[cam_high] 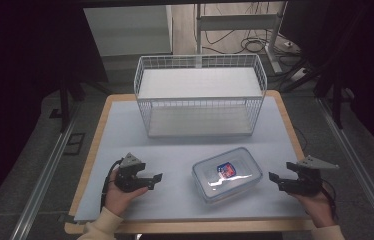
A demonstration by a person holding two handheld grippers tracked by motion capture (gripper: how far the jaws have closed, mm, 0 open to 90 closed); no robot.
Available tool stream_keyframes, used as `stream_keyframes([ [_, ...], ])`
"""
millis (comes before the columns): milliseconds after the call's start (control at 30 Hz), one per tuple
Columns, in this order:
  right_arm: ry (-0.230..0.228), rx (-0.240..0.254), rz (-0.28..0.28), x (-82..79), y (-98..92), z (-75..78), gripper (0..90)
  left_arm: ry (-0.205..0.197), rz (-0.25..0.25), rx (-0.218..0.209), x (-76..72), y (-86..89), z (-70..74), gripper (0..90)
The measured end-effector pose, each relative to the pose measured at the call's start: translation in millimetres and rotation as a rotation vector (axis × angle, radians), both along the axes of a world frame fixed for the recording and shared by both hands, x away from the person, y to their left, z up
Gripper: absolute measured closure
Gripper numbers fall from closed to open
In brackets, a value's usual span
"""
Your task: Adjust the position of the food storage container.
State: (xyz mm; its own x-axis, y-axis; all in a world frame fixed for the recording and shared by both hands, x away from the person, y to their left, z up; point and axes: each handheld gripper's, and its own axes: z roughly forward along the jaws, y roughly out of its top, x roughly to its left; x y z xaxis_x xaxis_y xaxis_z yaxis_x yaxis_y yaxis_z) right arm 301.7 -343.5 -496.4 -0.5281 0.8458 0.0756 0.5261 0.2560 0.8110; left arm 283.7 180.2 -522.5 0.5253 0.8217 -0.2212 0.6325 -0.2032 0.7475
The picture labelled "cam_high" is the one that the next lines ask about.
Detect light blue table mat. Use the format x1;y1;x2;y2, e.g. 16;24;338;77
73;95;310;223

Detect clear plastic lidded container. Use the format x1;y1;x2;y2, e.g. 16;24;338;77
191;146;264;205

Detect black floor plate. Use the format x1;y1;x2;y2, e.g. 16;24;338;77
62;132;86;157

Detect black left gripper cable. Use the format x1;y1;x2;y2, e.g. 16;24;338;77
100;159;124;213

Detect aluminium floor rail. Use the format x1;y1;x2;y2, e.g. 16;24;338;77
9;105;82;240
317;97;374;240

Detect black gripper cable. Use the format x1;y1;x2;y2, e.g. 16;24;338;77
320;182;340;221
100;159;124;213

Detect person's left hand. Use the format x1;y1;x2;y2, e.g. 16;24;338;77
103;168;150;218

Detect white cabinet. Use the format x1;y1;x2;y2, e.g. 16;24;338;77
82;4;174;57

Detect black floor cables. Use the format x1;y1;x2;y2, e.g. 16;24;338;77
202;29;298;56

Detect white metal stand frame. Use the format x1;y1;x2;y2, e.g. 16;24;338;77
194;1;289;75

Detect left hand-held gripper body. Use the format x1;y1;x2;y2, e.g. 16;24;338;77
114;152;146;194

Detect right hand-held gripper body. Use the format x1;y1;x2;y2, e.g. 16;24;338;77
286;155;340;197

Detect black stand legs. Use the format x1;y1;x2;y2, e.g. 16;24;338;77
313;64;348;130
58;74;88;134

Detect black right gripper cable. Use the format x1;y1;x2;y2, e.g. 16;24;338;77
320;182;340;221

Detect person's right hand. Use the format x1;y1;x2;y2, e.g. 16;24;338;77
291;184;338;230

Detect white wire shelf rack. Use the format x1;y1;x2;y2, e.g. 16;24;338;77
133;53;269;139

